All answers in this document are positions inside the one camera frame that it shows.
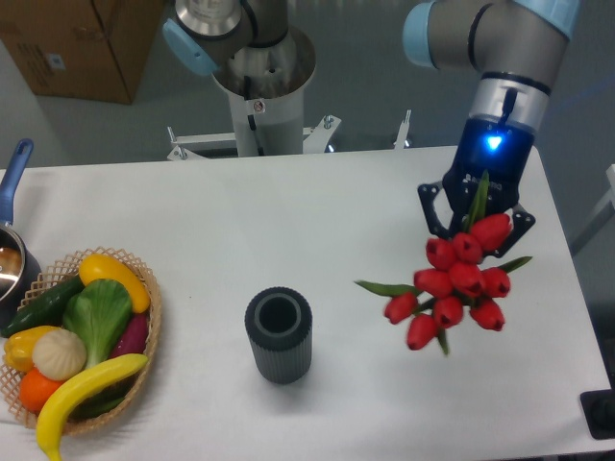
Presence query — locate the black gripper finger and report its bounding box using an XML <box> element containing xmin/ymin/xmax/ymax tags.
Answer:
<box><xmin>417</xmin><ymin>181</ymin><xmax>461</xmax><ymax>240</ymax></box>
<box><xmin>486</xmin><ymin>205</ymin><xmax>536</xmax><ymax>258</ymax></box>

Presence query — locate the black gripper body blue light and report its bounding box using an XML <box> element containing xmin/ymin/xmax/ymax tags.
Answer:
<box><xmin>443</xmin><ymin>118</ymin><xmax>534</xmax><ymax>226</ymax></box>

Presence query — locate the red tulip bouquet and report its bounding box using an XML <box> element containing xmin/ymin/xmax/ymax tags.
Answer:
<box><xmin>356</xmin><ymin>173</ymin><xmax>531</xmax><ymax>354</ymax></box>

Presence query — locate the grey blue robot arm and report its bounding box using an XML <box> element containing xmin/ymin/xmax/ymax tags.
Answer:
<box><xmin>162</xmin><ymin>1</ymin><xmax>579</xmax><ymax>257</ymax></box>

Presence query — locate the dark grey ribbed vase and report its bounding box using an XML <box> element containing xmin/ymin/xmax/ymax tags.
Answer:
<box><xmin>244</xmin><ymin>286</ymin><xmax>313</xmax><ymax>384</ymax></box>

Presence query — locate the black device at table edge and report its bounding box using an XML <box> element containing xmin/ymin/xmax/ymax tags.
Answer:
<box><xmin>579</xmin><ymin>389</ymin><xmax>614</xmax><ymax>440</ymax></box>

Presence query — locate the purple sweet potato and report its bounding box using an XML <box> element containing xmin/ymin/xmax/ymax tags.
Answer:
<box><xmin>109</xmin><ymin>313</ymin><xmax>148</xmax><ymax>358</ymax></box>

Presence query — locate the green lettuce leaf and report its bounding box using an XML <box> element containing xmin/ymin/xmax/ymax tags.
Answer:
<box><xmin>62</xmin><ymin>279</ymin><xmax>132</xmax><ymax>369</ymax></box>

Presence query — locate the brown cardboard box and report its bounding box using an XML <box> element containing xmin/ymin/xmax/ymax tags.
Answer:
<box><xmin>1</xmin><ymin>1</ymin><xmax>164</xmax><ymax>105</ymax></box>

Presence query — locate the dark green cucumber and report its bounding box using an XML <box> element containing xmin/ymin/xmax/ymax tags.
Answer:
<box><xmin>1</xmin><ymin>277</ymin><xmax>84</xmax><ymax>338</ymax></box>

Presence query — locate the white garlic bulb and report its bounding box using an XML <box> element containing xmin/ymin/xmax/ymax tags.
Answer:
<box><xmin>32</xmin><ymin>328</ymin><xmax>86</xmax><ymax>381</ymax></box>

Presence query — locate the yellow bell pepper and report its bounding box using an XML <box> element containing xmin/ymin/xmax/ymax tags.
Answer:
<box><xmin>3</xmin><ymin>326</ymin><xmax>59</xmax><ymax>373</ymax></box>

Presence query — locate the yellow banana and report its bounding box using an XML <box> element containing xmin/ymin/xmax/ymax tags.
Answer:
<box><xmin>36</xmin><ymin>353</ymin><xmax>149</xmax><ymax>461</ymax></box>

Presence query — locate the orange fruit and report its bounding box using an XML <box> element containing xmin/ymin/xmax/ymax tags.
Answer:
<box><xmin>19</xmin><ymin>368</ymin><xmax>63</xmax><ymax>413</ymax></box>

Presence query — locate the woven wicker basket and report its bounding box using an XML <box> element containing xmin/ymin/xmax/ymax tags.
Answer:
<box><xmin>1</xmin><ymin>247</ymin><xmax>162</xmax><ymax>436</ymax></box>

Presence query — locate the white frame at right edge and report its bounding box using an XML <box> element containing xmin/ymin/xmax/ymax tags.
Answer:
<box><xmin>569</xmin><ymin>164</ymin><xmax>614</xmax><ymax>257</ymax></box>

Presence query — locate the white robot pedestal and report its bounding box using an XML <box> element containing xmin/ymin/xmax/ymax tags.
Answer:
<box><xmin>162</xmin><ymin>19</ymin><xmax>342</xmax><ymax>158</ymax></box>

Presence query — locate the blue handled saucepan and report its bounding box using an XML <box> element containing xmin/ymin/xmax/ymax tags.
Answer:
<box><xmin>1</xmin><ymin>138</ymin><xmax>40</xmax><ymax>328</ymax></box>

